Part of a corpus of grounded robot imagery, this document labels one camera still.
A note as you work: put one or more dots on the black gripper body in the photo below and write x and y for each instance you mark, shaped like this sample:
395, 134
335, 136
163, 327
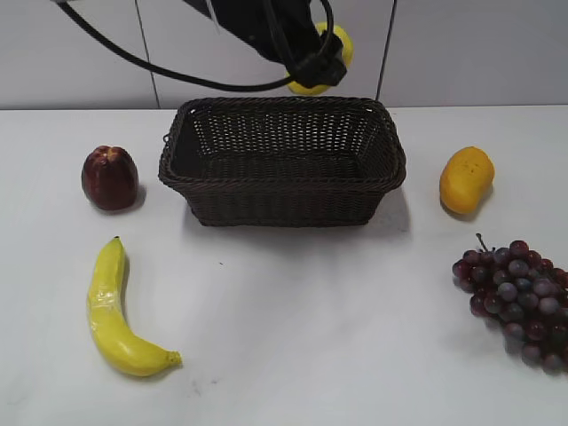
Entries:
321, 71

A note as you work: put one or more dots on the yellow lemon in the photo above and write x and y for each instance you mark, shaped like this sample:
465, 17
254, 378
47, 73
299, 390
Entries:
346, 55

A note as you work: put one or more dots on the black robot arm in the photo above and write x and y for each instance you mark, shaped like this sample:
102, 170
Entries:
281, 32

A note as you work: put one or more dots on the dark brown woven basket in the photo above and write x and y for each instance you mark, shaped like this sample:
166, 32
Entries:
283, 162

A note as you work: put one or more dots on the orange yellow mango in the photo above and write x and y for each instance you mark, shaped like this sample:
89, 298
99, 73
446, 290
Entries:
465, 180

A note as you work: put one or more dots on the dark red apple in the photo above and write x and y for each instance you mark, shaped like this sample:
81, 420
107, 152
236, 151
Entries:
110, 178

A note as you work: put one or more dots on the purple grape bunch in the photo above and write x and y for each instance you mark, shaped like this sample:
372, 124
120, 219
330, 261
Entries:
521, 294

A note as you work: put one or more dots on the yellow banana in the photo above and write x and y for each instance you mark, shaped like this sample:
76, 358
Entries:
119, 346

